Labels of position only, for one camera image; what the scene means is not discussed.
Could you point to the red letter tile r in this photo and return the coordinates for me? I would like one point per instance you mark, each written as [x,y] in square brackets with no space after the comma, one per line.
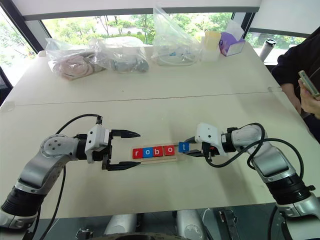
[137,153]

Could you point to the person's dark clothed body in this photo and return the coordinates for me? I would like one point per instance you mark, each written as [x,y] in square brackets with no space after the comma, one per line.
[313,127]

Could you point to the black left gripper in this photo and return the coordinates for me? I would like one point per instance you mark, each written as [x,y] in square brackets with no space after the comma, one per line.
[110,152]

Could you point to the dark sleeved person forearm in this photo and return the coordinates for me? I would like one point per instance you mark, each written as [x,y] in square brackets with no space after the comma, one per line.
[290,67]

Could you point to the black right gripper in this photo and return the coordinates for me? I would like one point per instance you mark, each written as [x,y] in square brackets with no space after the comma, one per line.
[207,150]

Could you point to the silver rounded robot leg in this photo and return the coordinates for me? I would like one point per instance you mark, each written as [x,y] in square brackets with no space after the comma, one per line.
[191,223]
[120,223]

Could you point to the smartphone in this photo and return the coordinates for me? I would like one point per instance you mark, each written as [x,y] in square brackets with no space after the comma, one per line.
[309,83]

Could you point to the plastic bag with pink cloth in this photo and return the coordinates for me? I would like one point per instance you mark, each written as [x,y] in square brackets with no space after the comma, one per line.
[72,65]

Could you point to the dark capped metal bottle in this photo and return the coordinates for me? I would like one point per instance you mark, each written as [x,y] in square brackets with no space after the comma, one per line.
[267,50]

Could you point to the yellow lidded plastic container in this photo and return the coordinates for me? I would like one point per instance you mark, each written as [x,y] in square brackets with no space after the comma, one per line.
[212,43]

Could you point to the red letter tile b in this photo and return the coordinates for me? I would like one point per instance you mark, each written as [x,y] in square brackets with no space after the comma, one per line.
[158,151]

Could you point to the black metal bracket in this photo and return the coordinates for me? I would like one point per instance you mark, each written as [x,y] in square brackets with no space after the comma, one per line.
[227,225]

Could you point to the blue letter tile t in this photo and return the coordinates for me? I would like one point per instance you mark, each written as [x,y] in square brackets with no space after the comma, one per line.
[183,147]

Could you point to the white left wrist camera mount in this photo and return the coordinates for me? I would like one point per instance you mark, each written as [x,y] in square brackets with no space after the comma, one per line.
[96,138]

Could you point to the black chair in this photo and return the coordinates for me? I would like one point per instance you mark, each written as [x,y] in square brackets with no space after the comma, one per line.
[4,87]

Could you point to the red letter tile o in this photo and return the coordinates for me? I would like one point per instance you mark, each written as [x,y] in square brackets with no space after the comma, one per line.
[169,151]

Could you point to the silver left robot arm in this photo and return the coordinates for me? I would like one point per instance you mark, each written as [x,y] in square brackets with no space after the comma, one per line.
[50,150]

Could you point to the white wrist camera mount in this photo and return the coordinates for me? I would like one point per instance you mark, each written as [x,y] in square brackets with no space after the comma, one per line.
[208,133]
[96,138]

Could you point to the person's bare hand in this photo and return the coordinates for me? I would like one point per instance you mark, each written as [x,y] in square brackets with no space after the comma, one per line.
[311,105]

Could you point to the blue letter tile o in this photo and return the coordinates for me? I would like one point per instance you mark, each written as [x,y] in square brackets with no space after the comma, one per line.
[148,152]

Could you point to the plastic bag with grey items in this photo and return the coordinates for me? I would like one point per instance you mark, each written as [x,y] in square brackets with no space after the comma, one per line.
[127,61]

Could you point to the wooden letter tray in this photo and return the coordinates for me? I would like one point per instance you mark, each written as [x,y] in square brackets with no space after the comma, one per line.
[160,161]

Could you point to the purple tissue box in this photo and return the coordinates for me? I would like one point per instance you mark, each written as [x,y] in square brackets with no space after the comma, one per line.
[231,46]

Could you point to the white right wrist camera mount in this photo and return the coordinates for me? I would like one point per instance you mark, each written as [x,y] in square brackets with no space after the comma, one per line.
[208,133]

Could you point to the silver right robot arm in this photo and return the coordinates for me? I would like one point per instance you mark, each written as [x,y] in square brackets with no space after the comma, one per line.
[270,160]

